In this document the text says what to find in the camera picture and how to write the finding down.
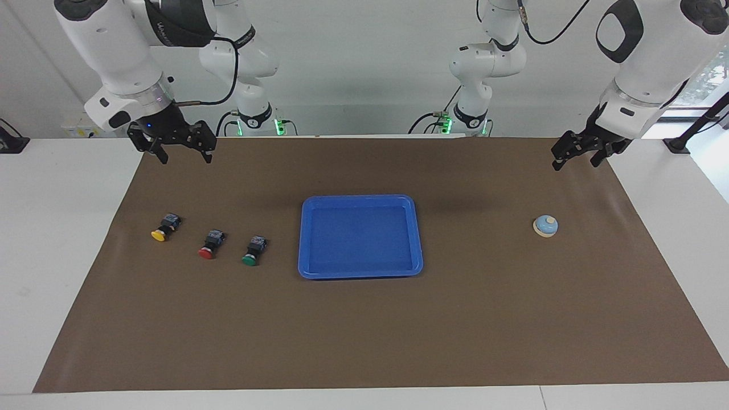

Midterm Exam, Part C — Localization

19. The white power strip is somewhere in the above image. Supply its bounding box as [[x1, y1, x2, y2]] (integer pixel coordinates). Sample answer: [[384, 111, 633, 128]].
[[62, 117, 110, 139]]

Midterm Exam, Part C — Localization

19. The green push button switch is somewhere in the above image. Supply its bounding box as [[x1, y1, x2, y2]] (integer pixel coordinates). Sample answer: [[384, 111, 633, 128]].
[[241, 235, 268, 267]]

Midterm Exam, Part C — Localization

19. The red push button switch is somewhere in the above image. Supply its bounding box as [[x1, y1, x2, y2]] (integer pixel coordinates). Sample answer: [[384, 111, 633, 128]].
[[198, 229, 227, 260]]

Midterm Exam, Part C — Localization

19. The window with grey frame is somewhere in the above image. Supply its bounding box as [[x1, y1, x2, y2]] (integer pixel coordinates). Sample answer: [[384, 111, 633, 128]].
[[664, 48, 729, 123]]

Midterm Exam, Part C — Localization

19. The yellow push button switch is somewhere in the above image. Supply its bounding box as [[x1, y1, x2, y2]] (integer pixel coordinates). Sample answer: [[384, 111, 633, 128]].
[[150, 212, 182, 243]]

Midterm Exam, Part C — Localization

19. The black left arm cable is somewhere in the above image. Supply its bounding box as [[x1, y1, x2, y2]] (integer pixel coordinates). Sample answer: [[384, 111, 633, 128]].
[[515, 0, 593, 46]]

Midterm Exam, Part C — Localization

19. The black clamp stand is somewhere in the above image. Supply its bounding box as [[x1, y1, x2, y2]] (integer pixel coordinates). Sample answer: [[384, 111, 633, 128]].
[[662, 91, 729, 155]]

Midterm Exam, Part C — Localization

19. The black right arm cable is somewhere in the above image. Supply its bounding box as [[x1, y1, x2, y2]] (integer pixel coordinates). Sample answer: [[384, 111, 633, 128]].
[[145, 0, 240, 108]]

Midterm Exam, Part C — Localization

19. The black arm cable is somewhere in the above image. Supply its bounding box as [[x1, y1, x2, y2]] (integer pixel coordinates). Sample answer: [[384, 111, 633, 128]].
[[515, 0, 593, 46], [145, 0, 240, 108]]

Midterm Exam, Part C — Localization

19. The blue plastic tray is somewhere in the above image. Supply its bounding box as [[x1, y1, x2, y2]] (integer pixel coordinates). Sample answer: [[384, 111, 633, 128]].
[[297, 194, 424, 280]]

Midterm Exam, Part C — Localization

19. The left arm base cable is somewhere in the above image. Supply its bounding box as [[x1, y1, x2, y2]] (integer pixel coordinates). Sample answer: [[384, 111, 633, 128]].
[[407, 85, 463, 135]]

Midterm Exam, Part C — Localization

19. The light blue call bell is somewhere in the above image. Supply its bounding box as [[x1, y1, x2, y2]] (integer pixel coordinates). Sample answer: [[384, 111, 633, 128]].
[[533, 215, 559, 238]]

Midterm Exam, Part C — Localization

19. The brown table mat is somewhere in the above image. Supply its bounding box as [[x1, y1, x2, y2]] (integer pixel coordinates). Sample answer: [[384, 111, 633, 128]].
[[32, 137, 729, 393]]

